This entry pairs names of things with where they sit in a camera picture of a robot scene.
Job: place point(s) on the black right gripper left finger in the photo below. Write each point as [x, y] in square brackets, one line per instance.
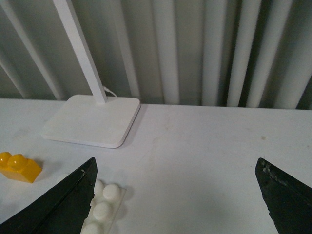
[62, 209]

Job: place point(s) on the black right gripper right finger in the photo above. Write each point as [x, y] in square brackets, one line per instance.
[289, 201]

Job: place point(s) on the white studded base plate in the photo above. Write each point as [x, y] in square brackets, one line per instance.
[104, 208]

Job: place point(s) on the yellow two-stud toy block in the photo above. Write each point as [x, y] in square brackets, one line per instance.
[17, 167]

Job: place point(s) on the white desk lamp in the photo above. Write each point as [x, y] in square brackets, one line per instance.
[95, 120]

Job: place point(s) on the grey pleated curtain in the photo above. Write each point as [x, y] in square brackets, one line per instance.
[234, 53]

